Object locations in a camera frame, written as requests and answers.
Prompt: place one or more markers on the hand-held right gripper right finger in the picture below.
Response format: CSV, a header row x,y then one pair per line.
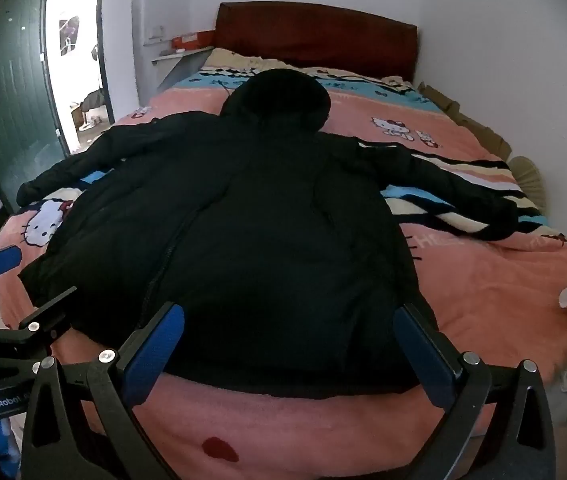
x,y
421,355

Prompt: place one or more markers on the dark red headboard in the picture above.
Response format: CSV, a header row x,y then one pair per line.
x,y
323,40

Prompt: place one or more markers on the grey bedside shelf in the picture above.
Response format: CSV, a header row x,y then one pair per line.
x,y
178,62

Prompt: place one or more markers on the white wall socket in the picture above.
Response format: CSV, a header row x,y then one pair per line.
x,y
156,35

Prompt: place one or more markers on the red box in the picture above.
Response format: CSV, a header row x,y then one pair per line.
x,y
192,41

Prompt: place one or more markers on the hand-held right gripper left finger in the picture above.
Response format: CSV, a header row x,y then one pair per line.
x,y
156,347

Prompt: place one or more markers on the black hooded jacket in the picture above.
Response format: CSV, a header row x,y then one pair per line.
x,y
263,235

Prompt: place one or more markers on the green door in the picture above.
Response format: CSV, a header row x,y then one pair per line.
x,y
18,90

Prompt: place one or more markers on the pink cartoon printed blanket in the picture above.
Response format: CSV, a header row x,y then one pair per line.
x,y
488,310

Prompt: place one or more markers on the brown cardboard sheet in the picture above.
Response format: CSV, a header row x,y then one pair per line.
x,y
468,120

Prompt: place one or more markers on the beige hand fan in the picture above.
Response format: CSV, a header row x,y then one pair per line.
x,y
528,175

